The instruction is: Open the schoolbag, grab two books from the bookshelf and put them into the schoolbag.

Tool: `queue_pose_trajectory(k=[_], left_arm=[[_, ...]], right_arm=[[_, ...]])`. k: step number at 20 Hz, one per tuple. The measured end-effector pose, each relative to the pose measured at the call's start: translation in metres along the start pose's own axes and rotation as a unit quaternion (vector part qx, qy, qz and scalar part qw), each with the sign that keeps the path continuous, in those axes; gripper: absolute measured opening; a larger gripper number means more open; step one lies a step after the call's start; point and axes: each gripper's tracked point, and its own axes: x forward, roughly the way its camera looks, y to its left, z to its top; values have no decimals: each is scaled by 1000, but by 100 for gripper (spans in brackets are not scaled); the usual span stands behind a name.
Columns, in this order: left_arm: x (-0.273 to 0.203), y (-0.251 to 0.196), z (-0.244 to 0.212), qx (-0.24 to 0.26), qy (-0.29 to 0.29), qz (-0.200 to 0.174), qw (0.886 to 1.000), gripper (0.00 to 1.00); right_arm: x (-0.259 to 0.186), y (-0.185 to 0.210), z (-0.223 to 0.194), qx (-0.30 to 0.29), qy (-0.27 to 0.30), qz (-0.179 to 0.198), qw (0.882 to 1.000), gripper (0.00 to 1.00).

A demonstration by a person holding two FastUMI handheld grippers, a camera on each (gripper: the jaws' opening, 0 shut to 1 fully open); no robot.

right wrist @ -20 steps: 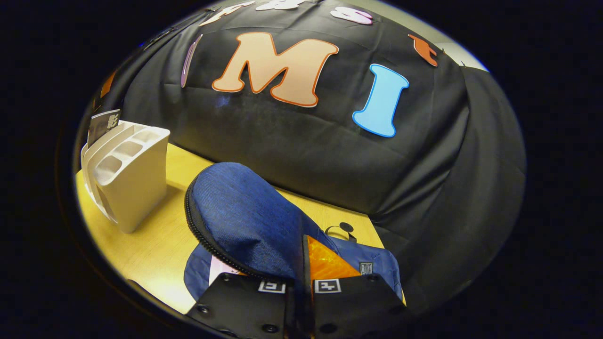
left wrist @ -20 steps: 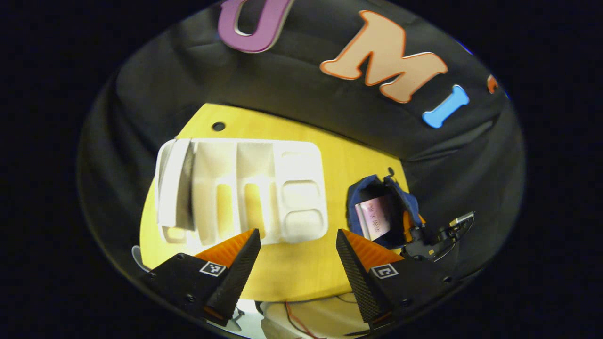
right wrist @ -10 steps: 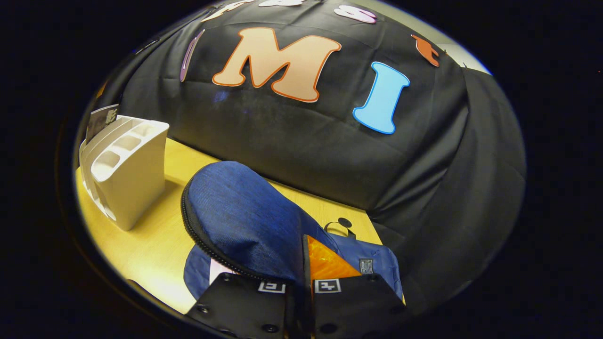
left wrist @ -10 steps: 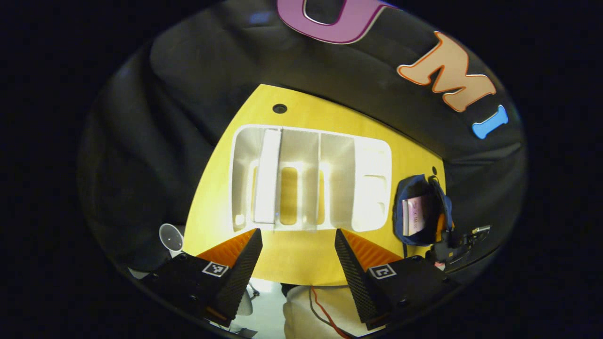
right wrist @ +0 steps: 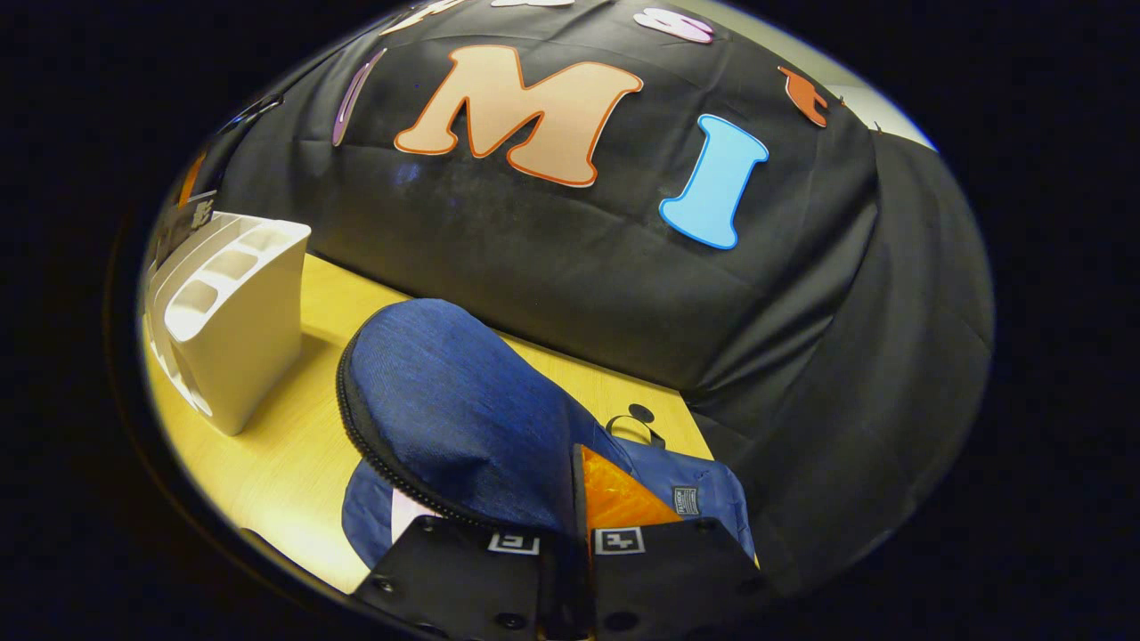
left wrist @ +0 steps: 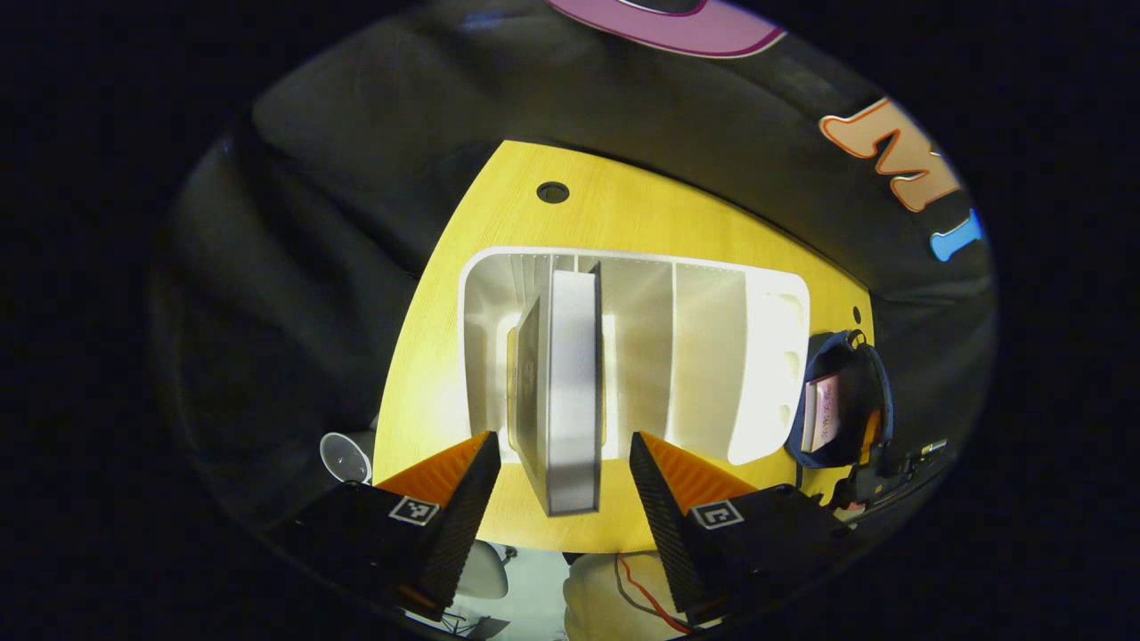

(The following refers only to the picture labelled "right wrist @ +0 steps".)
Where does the black and white book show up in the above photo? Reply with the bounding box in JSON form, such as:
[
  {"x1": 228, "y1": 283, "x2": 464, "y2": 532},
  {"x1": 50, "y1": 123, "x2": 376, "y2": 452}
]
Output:
[{"x1": 156, "y1": 198, "x2": 216, "y2": 268}]

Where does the blue schoolbag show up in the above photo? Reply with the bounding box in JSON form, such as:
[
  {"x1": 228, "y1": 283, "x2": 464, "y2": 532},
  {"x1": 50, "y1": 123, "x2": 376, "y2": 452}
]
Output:
[{"x1": 337, "y1": 298, "x2": 758, "y2": 571}]

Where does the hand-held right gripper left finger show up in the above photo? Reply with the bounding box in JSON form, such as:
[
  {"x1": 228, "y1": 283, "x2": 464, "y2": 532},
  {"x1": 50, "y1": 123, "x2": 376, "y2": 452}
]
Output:
[{"x1": 352, "y1": 515, "x2": 589, "y2": 641}]

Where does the white bookshelf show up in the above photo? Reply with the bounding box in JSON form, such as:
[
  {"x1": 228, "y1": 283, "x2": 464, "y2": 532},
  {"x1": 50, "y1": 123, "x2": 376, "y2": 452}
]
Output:
[{"x1": 142, "y1": 211, "x2": 313, "y2": 437}]

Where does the black backdrop cloth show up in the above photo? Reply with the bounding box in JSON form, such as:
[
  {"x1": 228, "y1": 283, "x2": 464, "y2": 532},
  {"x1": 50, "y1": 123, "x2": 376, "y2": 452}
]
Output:
[{"x1": 165, "y1": 0, "x2": 997, "y2": 593}]

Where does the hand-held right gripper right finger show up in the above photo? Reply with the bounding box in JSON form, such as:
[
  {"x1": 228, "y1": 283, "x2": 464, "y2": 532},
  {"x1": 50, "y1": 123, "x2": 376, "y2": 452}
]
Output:
[{"x1": 570, "y1": 443, "x2": 776, "y2": 641}]

